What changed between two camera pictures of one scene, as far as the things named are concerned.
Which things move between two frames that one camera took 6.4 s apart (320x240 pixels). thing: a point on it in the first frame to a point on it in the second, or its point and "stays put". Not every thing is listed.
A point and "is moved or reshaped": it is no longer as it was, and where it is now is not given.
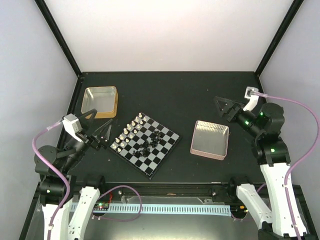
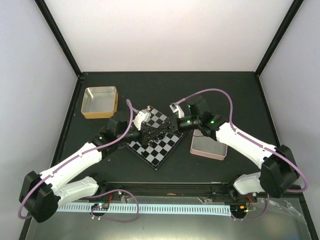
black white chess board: x=145 y=144 is moved or reshaped
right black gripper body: x=237 y=109 to x=175 y=121
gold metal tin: x=104 y=99 stays put
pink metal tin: x=210 y=139 stays put
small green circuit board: x=101 y=206 stays put
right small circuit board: x=238 y=210 stays put
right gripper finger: x=225 y=104 to x=162 y=123
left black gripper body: x=95 y=141 to x=144 y=131
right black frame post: x=294 y=7 stays put
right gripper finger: x=223 y=106 to x=161 y=133
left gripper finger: x=104 y=131 to x=155 y=136
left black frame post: x=44 y=8 stays put
